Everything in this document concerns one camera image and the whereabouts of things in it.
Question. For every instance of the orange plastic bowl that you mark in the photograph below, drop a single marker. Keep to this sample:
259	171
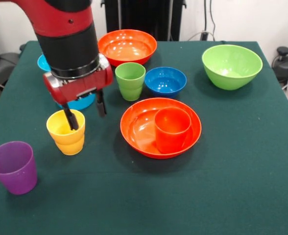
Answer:
129	49
136	132

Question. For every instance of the black power plug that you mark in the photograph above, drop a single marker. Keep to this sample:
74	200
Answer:
204	36

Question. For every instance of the green plastic cup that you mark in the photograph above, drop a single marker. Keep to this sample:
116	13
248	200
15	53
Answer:
130	90

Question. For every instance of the yellow plastic cup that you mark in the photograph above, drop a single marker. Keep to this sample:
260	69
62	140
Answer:
68	144

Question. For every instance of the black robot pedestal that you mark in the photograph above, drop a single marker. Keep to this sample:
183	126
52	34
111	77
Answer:
144	19

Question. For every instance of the light blue plastic bowl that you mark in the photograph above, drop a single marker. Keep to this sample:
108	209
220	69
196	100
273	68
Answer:
43	64

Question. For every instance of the orange plastic cup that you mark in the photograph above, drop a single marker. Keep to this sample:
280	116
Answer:
171	137

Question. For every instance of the purple plastic cup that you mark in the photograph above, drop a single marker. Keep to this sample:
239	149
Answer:
16	176

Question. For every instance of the dark green tablecloth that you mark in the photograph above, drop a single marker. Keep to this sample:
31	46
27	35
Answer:
144	195

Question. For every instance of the grey pedestal foot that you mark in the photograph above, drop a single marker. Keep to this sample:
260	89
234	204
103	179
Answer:
4	67
287	63

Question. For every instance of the blue ribbed plastic bowl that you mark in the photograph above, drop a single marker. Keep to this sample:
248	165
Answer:
85	104

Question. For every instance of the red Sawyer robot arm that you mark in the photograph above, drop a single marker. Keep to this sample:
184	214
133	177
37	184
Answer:
65	44

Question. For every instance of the dark blue plastic bowl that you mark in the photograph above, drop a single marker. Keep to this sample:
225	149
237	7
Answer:
165	85

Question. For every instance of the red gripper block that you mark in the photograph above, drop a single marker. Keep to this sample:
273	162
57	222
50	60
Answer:
85	86

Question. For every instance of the green plastic bowl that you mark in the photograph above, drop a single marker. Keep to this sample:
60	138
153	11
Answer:
232	63

